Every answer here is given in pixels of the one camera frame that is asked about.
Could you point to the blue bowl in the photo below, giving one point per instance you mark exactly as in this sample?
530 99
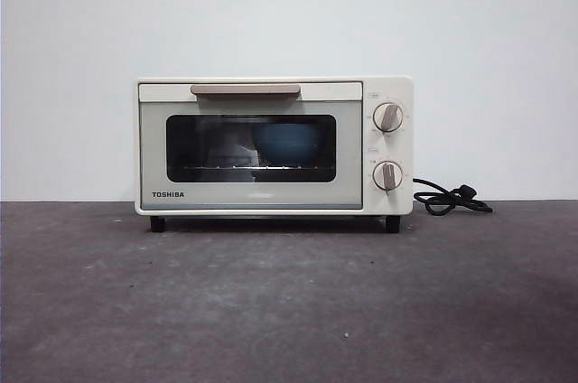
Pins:
284 143

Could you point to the beige oven knob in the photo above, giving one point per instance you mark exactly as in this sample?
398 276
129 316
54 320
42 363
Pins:
388 117
387 175

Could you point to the cream Toshiba toaster oven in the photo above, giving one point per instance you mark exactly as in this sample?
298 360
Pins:
388 85

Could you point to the oven door with glass window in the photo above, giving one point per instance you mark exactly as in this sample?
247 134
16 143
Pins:
253 195

